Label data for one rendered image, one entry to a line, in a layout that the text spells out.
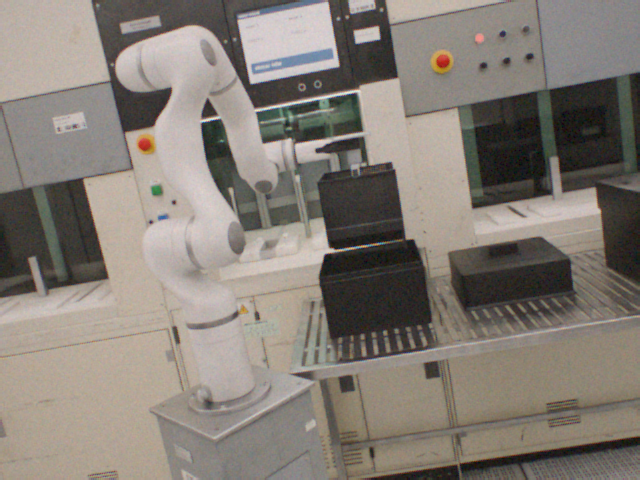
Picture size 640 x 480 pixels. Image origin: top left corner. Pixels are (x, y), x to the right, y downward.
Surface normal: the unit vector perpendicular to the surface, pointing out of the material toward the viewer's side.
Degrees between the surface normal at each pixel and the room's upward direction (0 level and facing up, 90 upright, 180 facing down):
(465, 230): 90
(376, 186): 89
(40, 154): 90
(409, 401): 90
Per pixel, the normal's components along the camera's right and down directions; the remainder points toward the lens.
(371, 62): -0.04, 0.21
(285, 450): 0.67, 0.02
